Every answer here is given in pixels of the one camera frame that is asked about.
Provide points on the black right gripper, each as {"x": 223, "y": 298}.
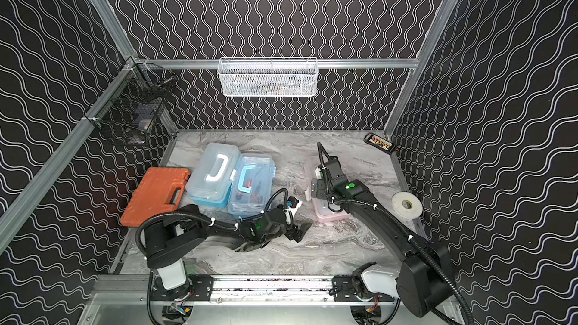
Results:
{"x": 317, "y": 188}

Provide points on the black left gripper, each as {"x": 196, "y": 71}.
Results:
{"x": 291, "y": 227}

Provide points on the pink toolbox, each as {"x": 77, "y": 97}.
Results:
{"x": 322, "y": 212}

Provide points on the light blue front toolbox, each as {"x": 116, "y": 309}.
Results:
{"x": 252, "y": 186}

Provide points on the turquoise back toolbox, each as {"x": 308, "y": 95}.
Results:
{"x": 210, "y": 182}

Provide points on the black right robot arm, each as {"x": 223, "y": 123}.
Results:
{"x": 426, "y": 278}

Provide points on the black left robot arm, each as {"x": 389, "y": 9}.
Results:
{"x": 166, "y": 238}

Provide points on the white tape roll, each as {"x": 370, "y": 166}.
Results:
{"x": 406, "y": 205}

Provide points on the red-orange plastic tool case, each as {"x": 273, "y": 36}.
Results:
{"x": 160, "y": 191}

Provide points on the white wire mesh basket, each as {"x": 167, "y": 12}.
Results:
{"x": 268, "y": 76}

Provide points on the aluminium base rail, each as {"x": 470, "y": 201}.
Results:
{"x": 242, "y": 299}

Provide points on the black wire basket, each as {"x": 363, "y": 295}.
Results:
{"x": 137, "y": 108}

